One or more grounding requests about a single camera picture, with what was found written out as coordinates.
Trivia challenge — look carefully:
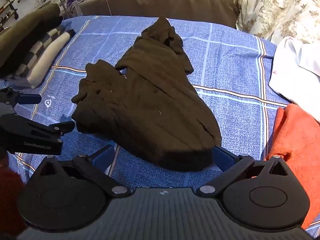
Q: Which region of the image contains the folded dark brown garment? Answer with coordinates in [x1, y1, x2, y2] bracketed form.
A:
[1, 3, 62, 79]

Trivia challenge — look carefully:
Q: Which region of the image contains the white garment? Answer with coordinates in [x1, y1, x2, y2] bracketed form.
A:
[269, 37, 320, 121]

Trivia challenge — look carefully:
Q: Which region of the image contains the floral patterned pillow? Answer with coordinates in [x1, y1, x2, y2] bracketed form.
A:
[235, 0, 319, 44]

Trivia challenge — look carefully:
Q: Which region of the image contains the dark brown long-sleeve shirt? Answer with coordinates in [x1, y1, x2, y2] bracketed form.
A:
[72, 17, 222, 172]

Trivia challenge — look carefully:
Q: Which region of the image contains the olive brown blanket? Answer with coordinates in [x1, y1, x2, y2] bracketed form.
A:
[79, 0, 239, 28]

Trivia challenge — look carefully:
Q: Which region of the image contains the orange knit sweater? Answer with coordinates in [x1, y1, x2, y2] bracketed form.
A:
[266, 103, 319, 229]

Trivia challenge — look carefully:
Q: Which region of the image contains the folded checkered grey garment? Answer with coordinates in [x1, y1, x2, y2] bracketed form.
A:
[3, 25, 75, 89]

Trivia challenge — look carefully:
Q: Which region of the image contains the blue plaid bed sheet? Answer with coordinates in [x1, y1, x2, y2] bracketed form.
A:
[7, 15, 320, 238]

